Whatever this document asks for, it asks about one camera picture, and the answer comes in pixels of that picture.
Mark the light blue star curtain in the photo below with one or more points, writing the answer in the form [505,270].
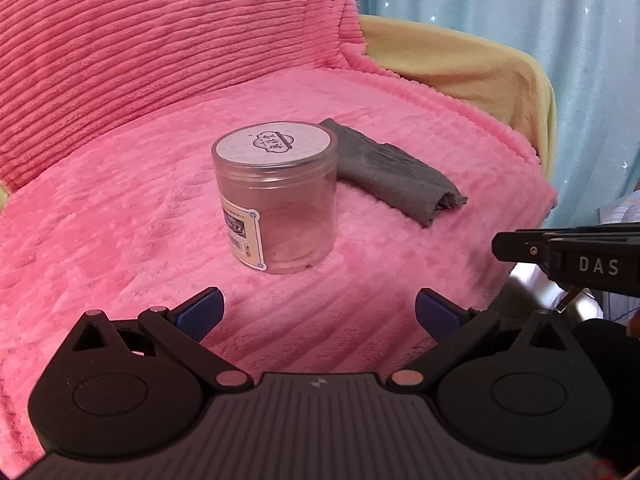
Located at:
[500,0]

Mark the clear plastic jar white lid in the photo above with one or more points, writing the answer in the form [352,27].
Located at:
[280,200]

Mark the yellow sofa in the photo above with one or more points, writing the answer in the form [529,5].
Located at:
[480,80]

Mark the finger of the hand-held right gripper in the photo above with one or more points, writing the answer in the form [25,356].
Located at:
[515,247]

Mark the grey cleaning cloth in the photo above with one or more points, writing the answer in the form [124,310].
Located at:
[395,180]

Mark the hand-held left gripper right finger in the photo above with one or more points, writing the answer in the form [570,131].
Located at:
[440,314]

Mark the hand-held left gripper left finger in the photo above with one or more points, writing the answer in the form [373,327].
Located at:
[200,312]

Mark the pink ribbed blanket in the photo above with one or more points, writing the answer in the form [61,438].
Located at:
[125,185]

